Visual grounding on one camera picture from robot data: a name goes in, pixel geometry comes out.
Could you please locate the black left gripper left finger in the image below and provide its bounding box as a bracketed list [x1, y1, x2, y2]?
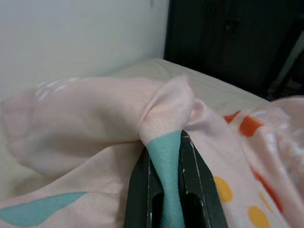
[126, 143, 165, 228]

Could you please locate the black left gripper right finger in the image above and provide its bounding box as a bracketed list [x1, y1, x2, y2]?
[177, 131, 229, 228]

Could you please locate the pink patterned pillow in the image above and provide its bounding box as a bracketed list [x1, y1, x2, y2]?
[0, 75, 304, 228]

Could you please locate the grey metal pole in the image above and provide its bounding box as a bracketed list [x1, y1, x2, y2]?
[270, 35, 304, 96]

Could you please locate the black bedside cabinet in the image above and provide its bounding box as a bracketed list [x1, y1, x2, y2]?
[163, 0, 304, 102]

